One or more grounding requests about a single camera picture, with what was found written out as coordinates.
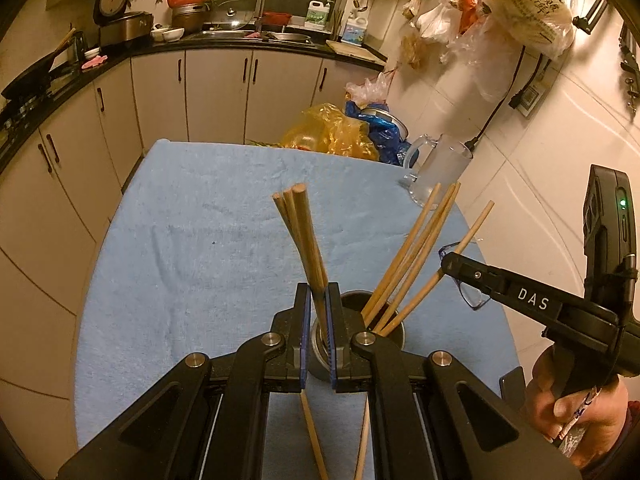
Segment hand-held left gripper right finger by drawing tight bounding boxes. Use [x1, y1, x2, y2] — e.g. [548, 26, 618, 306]
[327, 282, 583, 480]

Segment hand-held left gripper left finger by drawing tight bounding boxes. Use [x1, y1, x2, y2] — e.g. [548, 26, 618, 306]
[57, 282, 312, 480]

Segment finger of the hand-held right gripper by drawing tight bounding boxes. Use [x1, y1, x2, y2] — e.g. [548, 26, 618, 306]
[440, 251, 507, 306]

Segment wooden chopstick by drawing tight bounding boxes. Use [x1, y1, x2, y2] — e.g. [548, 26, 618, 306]
[382, 181, 463, 330]
[272, 192, 321, 306]
[354, 397, 372, 480]
[378, 200, 496, 336]
[371, 181, 458, 327]
[361, 182, 443, 320]
[283, 187, 326, 341]
[294, 183, 331, 311]
[299, 392, 330, 480]

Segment dark round chopstick holder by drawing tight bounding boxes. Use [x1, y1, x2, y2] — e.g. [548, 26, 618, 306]
[307, 290, 406, 381]

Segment person's right hand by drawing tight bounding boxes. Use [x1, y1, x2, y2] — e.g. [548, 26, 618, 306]
[522, 345, 631, 468]

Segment eyeglasses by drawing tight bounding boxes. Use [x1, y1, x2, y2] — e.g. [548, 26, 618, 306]
[439, 242, 493, 311]

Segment clear glass mug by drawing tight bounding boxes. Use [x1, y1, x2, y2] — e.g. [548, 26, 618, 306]
[400, 132, 473, 209]

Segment black phone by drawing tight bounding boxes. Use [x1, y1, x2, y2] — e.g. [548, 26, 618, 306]
[499, 366, 528, 413]

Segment blue table cloth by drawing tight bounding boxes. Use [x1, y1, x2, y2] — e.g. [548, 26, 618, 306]
[74, 139, 521, 480]

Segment blue plastic bag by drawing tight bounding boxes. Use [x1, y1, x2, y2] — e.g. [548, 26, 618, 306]
[345, 100, 413, 166]

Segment yellow plastic bag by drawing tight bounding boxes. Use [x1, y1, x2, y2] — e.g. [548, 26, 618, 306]
[280, 102, 381, 161]

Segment clear plastic bag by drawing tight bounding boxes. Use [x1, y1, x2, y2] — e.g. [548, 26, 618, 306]
[345, 72, 396, 111]

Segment wooden cutting board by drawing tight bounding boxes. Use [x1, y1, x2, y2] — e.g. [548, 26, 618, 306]
[325, 39, 388, 67]

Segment hanging plastic bags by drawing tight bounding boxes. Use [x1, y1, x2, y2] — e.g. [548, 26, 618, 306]
[400, 0, 506, 101]

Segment kitchen cabinets with black countertop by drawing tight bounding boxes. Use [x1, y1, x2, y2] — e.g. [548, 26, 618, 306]
[0, 40, 388, 411]

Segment packet of dried noodles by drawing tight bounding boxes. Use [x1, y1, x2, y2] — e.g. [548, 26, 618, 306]
[480, 0, 576, 58]

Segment white detergent bottle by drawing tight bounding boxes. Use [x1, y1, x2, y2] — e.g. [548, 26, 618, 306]
[305, 0, 335, 30]
[342, 10, 368, 46]

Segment steel sink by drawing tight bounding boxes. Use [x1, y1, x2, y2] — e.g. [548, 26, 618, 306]
[200, 30, 311, 43]

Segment white bowls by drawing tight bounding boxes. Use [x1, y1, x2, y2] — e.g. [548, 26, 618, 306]
[151, 24, 186, 43]

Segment glass pot lid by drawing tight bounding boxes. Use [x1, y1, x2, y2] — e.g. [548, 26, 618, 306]
[202, 0, 256, 31]

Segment metal pot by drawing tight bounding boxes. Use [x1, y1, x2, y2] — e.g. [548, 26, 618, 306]
[171, 4, 207, 31]

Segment rice cooker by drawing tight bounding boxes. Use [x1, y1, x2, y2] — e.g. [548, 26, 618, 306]
[95, 0, 155, 48]

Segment black wok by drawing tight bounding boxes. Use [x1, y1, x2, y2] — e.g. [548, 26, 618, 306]
[0, 27, 76, 103]

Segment printed wrist strap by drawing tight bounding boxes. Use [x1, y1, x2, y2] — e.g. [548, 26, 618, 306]
[552, 387, 601, 456]

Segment black power cable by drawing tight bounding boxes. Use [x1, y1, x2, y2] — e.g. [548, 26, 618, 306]
[465, 45, 526, 151]

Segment wall outlet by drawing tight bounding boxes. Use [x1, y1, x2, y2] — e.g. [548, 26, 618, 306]
[510, 77, 548, 118]

